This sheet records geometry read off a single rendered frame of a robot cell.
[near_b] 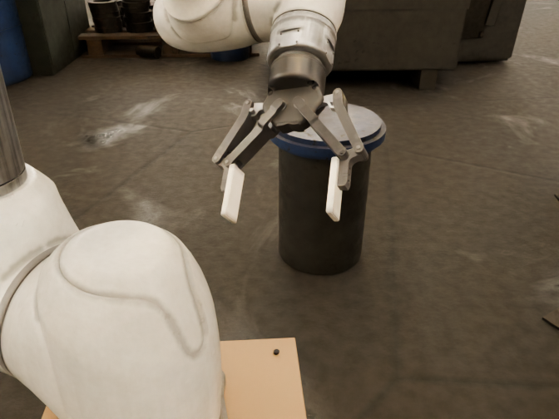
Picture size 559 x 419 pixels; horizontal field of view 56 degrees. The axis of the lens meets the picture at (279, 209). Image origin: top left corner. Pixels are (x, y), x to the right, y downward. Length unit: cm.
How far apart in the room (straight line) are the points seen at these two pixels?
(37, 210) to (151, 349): 20
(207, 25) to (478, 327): 102
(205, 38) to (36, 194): 35
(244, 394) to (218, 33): 49
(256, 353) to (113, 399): 30
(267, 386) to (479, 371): 74
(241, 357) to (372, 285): 82
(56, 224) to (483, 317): 115
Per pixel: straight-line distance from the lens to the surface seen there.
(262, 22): 77
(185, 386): 50
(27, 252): 58
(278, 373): 72
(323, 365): 128
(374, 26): 297
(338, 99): 66
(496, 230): 186
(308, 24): 71
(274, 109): 67
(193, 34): 80
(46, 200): 59
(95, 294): 45
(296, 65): 68
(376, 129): 138
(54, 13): 365
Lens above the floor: 95
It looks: 31 degrees down
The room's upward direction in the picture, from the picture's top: straight up
